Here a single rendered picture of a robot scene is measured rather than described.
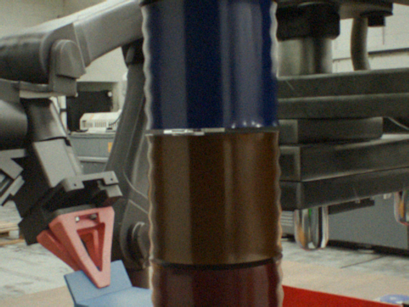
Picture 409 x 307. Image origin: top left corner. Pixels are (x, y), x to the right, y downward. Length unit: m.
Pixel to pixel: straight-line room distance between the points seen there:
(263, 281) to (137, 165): 0.69
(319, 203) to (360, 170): 0.05
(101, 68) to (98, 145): 3.61
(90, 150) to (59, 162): 8.14
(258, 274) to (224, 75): 0.05
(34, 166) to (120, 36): 0.23
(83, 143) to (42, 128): 8.24
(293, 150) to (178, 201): 0.22
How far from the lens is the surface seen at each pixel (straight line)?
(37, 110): 0.74
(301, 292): 0.84
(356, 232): 6.03
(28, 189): 0.72
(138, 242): 0.84
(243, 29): 0.19
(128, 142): 0.89
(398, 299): 0.88
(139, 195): 0.87
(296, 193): 0.40
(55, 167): 0.70
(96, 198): 0.72
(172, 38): 0.19
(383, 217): 5.86
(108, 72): 11.98
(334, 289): 1.08
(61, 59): 0.73
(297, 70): 0.47
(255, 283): 0.19
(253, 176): 0.19
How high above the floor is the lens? 1.16
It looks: 3 degrees down
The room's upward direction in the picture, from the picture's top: 2 degrees counter-clockwise
